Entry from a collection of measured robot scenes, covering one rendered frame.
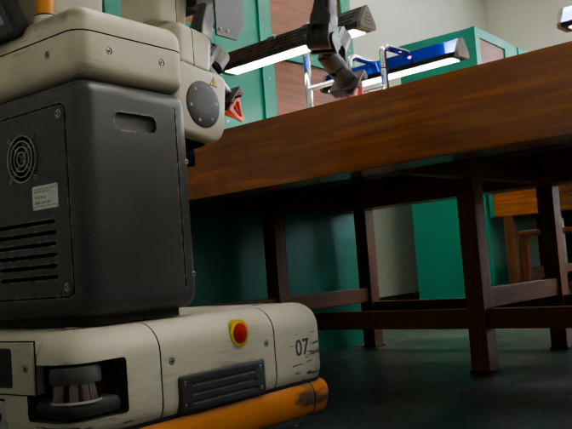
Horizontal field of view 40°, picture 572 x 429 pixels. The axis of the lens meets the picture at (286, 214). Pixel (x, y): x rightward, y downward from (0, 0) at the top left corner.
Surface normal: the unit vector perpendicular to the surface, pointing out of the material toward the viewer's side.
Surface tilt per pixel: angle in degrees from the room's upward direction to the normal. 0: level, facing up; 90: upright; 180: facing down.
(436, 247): 90
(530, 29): 90
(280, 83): 90
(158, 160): 90
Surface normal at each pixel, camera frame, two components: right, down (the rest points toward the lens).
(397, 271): 0.79, -0.11
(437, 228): -0.61, -0.01
